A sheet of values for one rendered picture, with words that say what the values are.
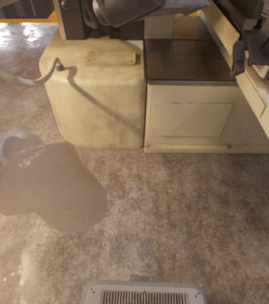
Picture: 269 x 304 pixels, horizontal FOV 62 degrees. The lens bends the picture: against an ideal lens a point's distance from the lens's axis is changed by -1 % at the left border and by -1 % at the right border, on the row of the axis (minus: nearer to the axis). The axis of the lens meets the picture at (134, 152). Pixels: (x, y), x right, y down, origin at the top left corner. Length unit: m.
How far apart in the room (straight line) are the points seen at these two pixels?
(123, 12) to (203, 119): 1.35
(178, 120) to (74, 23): 1.06
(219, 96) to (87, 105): 0.85
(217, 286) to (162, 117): 1.05
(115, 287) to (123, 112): 1.03
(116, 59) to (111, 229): 1.09
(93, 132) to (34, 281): 0.99
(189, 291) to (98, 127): 1.14
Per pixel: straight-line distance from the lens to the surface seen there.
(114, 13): 0.37
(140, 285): 1.09
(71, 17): 1.97
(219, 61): 1.73
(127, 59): 1.61
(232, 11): 1.36
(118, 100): 1.49
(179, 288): 1.10
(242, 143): 1.94
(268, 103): 1.23
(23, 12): 2.07
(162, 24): 1.94
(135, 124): 1.62
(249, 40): 0.55
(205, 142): 1.83
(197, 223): 1.50
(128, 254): 1.39
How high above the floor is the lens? 1.32
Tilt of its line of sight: 48 degrees down
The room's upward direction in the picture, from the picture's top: straight up
